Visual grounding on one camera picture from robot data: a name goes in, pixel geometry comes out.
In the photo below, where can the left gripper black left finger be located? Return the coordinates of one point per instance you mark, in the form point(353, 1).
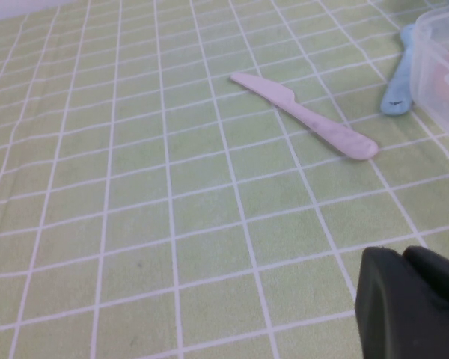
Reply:
point(396, 318)

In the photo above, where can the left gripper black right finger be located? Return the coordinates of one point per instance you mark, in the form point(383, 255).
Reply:
point(445, 280)

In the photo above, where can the clear plastic egg box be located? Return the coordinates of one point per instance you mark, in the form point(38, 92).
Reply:
point(426, 75)

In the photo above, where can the light blue plastic fork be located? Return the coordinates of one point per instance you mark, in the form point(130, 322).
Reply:
point(396, 89)

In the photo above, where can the pink plastic knife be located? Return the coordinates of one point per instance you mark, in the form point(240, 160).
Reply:
point(307, 112)

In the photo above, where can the green checkered tablecloth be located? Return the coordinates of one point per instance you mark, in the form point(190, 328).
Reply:
point(134, 187)

